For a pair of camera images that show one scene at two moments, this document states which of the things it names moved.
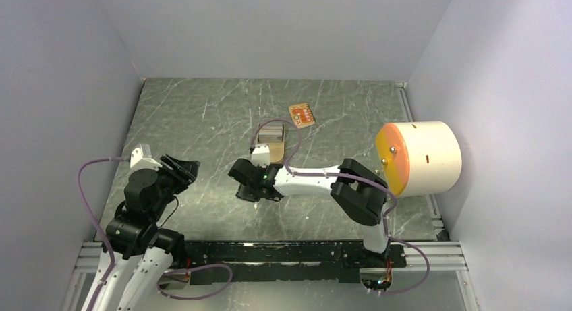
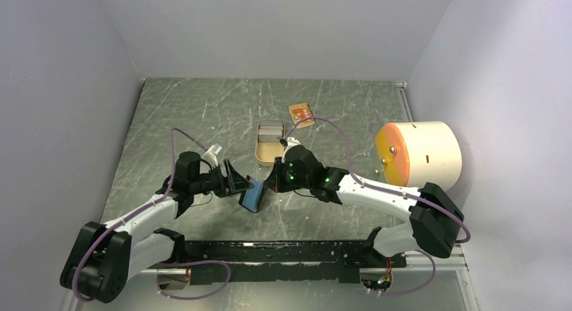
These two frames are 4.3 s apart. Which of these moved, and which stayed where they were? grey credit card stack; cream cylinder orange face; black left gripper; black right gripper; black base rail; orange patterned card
Moved: black left gripper; black right gripper
Stayed: grey credit card stack; cream cylinder orange face; black base rail; orange patterned card
